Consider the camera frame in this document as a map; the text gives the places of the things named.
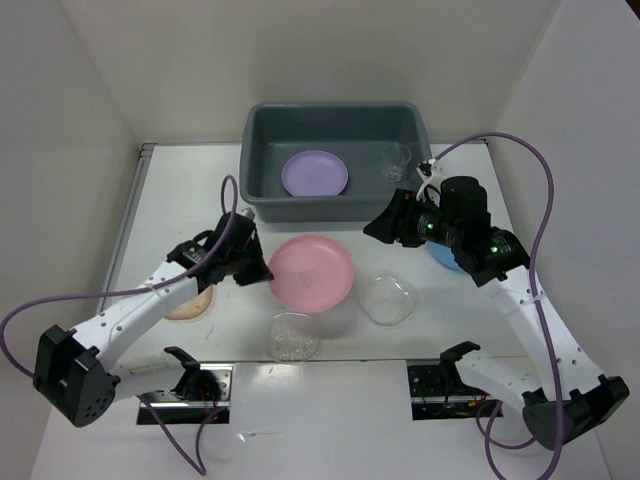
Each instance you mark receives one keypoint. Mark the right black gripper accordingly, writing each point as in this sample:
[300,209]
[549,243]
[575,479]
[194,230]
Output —
[389,225]

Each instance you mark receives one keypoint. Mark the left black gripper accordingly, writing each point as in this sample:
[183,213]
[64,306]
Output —
[260,270]

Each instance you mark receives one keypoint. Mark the blue plastic plate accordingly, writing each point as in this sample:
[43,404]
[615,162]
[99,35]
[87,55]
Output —
[443,255]

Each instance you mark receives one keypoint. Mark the pink plastic plate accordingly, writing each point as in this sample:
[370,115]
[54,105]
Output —
[312,273]

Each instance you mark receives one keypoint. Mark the clear glass cup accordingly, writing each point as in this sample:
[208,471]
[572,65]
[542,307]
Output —
[395,159]

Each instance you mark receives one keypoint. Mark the amber glass square plate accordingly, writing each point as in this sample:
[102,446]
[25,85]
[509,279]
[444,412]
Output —
[194,308]

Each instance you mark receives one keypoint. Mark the clear textured glass plate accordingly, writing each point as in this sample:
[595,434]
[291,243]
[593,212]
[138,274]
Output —
[386,298]

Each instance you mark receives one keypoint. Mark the clear glass square plate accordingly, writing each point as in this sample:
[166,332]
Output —
[291,337]

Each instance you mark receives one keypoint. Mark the purple plastic plate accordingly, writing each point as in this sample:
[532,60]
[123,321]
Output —
[314,173]

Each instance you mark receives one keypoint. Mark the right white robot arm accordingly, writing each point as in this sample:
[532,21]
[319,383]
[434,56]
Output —
[569,394]

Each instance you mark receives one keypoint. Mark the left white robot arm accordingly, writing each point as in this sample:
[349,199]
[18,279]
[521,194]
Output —
[79,370]

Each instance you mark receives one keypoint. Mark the grey plastic bin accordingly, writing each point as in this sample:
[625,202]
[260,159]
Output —
[356,132]

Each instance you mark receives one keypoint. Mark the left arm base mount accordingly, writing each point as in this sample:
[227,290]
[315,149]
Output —
[212,391]

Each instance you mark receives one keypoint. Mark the metal table edge rail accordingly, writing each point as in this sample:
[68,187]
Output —
[122,238]

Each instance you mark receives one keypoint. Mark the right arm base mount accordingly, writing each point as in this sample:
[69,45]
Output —
[432,398]

